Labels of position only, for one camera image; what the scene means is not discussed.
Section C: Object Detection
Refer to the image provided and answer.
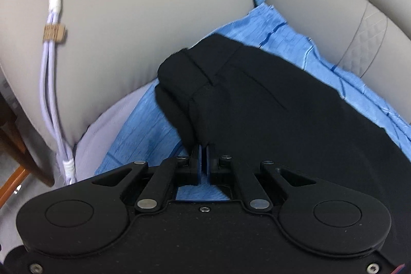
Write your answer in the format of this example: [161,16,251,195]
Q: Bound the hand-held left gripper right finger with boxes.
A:
[206,145,317,213]

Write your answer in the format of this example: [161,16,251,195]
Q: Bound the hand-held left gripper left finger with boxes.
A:
[91,145,202,213]

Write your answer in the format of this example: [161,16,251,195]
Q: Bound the black pants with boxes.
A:
[155,35,411,262]

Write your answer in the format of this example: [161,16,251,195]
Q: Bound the blue striped cloth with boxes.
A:
[95,3,411,202]

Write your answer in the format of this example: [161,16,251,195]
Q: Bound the white cloth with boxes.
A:
[53,86,153,189]

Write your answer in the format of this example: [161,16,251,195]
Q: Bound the grey sofa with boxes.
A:
[0,0,411,153]

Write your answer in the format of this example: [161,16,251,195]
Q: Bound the white charging cable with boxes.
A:
[38,0,78,186]

